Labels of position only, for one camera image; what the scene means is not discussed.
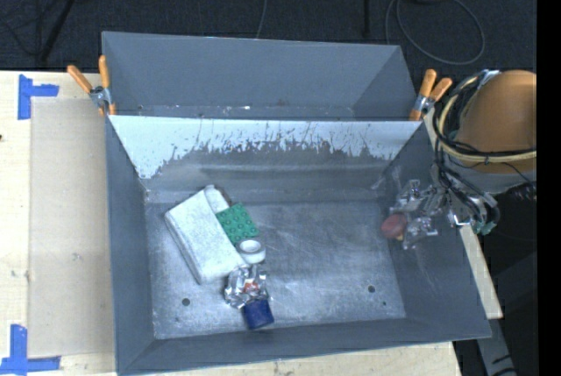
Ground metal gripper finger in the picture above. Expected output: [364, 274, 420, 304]
[389, 179, 434, 216]
[401, 214, 441, 252]

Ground red-brown round object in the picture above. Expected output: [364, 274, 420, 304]
[380, 213, 407, 242]

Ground grey metal bin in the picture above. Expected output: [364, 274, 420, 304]
[100, 31, 494, 376]

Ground white tape roll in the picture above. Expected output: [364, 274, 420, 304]
[236, 238, 267, 266]

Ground green studded block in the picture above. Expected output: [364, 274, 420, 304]
[215, 202, 260, 245]

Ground blue cylinder cap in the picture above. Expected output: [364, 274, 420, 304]
[242, 299, 275, 331]

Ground crumpled silver foil packet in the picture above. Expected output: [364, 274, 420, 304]
[223, 263, 270, 310]

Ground white folded cloth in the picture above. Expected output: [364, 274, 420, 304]
[164, 184, 247, 286]

